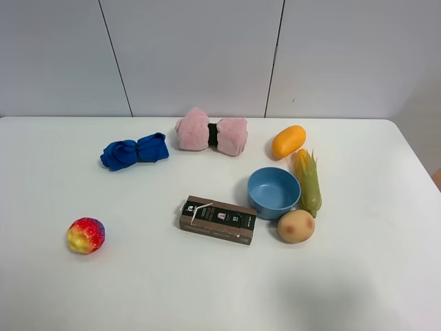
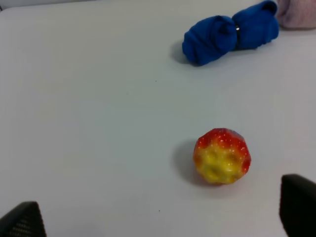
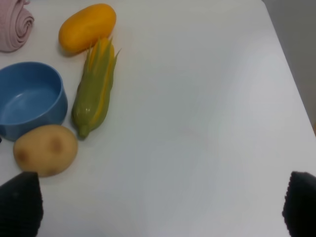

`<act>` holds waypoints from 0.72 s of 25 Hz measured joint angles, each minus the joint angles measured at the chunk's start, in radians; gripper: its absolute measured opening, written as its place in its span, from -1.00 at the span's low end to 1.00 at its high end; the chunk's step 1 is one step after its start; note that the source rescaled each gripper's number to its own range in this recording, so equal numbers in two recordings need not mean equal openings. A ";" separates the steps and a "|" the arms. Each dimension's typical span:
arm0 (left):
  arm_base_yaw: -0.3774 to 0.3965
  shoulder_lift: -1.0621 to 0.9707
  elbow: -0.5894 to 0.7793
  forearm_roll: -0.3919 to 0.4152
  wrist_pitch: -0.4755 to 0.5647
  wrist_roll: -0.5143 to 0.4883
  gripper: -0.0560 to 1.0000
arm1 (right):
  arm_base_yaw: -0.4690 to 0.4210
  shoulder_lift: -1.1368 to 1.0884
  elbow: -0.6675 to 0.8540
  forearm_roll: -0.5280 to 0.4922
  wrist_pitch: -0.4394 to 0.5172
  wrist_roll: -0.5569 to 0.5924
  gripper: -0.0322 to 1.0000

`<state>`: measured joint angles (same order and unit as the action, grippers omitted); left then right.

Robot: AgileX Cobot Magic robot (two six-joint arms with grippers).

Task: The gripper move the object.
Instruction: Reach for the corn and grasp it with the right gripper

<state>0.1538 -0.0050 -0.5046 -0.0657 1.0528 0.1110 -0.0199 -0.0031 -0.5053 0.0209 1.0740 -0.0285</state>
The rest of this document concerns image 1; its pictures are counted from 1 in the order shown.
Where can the yellow green corn toy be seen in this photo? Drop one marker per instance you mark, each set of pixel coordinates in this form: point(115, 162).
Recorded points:
point(305, 170)

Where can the pink rolled towel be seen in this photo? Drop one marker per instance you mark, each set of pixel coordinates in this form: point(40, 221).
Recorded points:
point(196, 133)

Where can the blue plastic bowl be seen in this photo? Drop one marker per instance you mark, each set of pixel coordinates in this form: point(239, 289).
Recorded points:
point(272, 192)

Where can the brown coffee capsule box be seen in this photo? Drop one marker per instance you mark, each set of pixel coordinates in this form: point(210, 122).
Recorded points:
point(219, 220)

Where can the orange mango toy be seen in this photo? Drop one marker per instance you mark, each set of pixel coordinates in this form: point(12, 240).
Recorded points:
point(288, 141)

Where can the potato toy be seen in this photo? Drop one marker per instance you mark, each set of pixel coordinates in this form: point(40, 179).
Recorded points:
point(296, 226)

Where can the blue rolled cloth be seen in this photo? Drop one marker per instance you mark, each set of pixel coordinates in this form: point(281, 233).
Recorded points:
point(122, 154)

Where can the red yellow spiky ball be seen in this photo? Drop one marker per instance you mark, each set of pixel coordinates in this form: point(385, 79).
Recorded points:
point(85, 236)

